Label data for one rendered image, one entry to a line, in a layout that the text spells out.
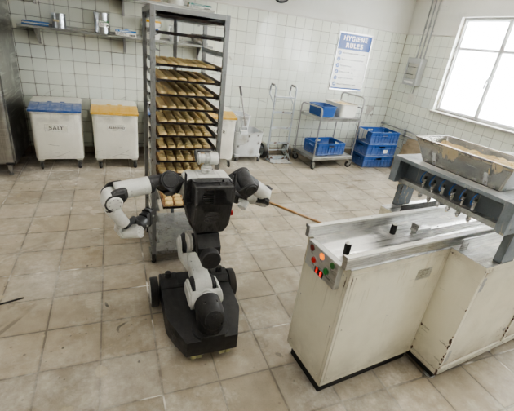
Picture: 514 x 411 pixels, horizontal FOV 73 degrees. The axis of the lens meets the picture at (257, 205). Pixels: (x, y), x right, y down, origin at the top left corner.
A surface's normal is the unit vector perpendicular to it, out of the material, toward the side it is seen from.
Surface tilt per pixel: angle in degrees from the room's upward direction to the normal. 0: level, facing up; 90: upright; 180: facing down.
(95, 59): 90
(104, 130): 91
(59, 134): 89
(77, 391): 0
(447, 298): 90
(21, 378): 0
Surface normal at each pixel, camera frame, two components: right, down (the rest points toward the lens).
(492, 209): -0.89, 0.09
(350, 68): 0.35, 0.44
